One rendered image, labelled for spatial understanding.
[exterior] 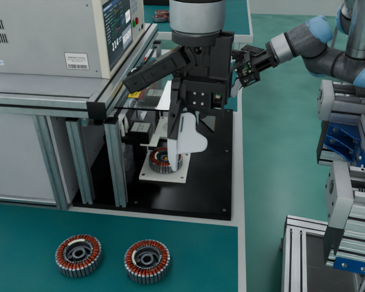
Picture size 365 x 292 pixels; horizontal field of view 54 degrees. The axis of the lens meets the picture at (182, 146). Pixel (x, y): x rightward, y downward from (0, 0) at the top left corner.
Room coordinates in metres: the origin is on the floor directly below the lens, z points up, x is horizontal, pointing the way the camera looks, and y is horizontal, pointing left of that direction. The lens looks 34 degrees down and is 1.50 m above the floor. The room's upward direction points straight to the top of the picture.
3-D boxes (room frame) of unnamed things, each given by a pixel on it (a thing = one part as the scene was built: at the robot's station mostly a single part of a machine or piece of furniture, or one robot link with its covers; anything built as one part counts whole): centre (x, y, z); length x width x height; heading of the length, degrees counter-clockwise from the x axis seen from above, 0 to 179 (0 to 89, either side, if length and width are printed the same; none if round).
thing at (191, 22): (0.50, -0.02, 1.37); 0.08 x 0.08 x 0.05
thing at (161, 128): (1.19, 0.02, 0.78); 0.15 x 0.15 x 0.01; 83
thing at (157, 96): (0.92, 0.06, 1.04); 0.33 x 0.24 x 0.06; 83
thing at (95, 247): (0.59, 0.26, 0.77); 0.11 x 0.11 x 0.04
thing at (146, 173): (0.95, 0.06, 0.78); 0.15 x 0.15 x 0.01; 83
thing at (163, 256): (0.57, 0.09, 0.77); 0.11 x 0.11 x 0.04
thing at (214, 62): (0.50, -0.03, 1.29); 0.09 x 0.08 x 0.12; 75
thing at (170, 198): (1.07, 0.06, 0.76); 0.64 x 0.47 x 0.02; 173
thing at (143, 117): (1.20, 0.17, 0.80); 0.08 x 0.05 x 0.06; 173
